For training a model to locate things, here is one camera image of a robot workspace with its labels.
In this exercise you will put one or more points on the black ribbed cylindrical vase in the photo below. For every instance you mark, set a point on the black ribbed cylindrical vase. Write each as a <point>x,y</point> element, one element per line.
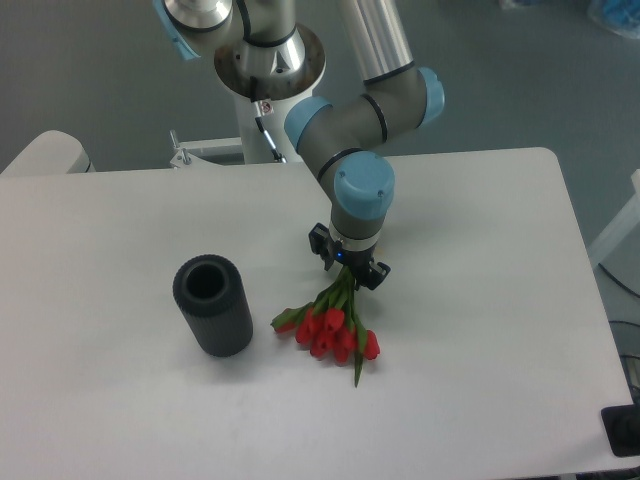
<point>209,292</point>

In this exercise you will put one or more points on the black device at table edge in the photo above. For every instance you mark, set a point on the black device at table edge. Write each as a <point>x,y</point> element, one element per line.
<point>622,429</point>

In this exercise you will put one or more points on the white metal base bracket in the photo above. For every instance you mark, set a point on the white metal base bracket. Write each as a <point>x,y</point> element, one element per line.
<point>223,152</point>

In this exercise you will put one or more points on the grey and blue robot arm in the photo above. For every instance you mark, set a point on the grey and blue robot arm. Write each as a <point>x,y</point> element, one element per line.
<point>337,144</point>

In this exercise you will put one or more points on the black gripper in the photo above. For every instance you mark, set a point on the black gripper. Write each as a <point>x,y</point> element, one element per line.
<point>356,255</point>

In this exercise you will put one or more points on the blue item in plastic bag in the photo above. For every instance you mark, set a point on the blue item in plastic bag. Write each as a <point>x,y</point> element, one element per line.
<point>618,16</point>

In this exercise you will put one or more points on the red tulip bouquet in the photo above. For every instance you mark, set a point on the red tulip bouquet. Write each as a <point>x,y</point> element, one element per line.
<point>331,325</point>

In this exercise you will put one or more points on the white furniture at right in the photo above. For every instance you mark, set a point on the white furniture at right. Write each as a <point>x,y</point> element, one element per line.
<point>623,223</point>

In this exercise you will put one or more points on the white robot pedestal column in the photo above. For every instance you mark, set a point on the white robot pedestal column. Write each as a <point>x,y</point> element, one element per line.
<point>267,82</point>

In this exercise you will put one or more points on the white rounded side table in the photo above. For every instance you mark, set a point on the white rounded side table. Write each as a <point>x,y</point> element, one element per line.
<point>51,153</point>

